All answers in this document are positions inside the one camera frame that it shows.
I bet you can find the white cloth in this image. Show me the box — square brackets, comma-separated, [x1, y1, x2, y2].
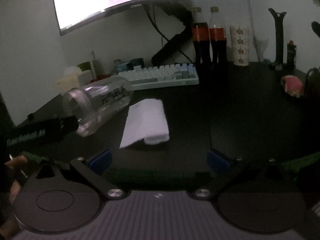
[119, 99, 170, 148]

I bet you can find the person left hand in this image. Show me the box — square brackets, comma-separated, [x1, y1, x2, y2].
[1, 155, 28, 239]

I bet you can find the wooden tissue box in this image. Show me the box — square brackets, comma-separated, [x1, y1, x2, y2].
[54, 66, 93, 93]

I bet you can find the green paper bag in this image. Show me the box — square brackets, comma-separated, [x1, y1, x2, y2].
[77, 50, 97, 80]

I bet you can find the red box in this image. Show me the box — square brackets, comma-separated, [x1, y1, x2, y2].
[90, 74, 111, 83]

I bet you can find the white blue mechanical keyboard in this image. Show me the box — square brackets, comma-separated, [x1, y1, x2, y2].
[118, 63, 199, 90]

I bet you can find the pink round object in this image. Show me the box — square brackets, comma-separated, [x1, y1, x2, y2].
[281, 75, 304, 98]

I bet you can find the dark teal mug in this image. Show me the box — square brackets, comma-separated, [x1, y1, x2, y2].
[127, 58, 145, 70]

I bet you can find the left cola bottle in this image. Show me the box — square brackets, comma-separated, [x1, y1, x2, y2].
[192, 7, 211, 66]

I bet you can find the cola bottle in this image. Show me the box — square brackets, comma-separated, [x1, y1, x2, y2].
[208, 6, 227, 65]
[192, 7, 211, 66]

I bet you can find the right cola bottle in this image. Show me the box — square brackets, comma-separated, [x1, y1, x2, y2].
[208, 6, 227, 65]

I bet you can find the small dark bottle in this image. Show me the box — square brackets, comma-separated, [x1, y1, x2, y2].
[287, 40, 297, 71]

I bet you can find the black headphone stand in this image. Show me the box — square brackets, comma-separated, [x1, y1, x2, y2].
[268, 8, 287, 71]

